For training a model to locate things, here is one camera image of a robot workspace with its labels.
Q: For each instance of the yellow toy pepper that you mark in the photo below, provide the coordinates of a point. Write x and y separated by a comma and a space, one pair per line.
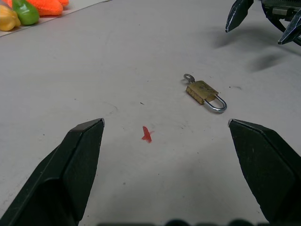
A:
8, 20

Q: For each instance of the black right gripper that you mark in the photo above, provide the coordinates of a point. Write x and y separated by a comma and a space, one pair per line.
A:
281, 8

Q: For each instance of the green toy pepper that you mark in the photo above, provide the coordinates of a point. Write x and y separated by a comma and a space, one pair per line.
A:
26, 13

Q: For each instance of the brass padlock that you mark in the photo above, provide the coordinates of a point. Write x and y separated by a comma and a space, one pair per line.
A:
205, 95

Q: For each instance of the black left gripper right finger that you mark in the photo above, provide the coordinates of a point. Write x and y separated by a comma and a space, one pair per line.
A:
265, 169

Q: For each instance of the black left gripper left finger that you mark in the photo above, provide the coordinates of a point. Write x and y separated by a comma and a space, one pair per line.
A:
58, 179

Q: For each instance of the orange toy carrot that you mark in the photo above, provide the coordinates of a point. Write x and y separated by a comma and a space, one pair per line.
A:
64, 2
45, 5

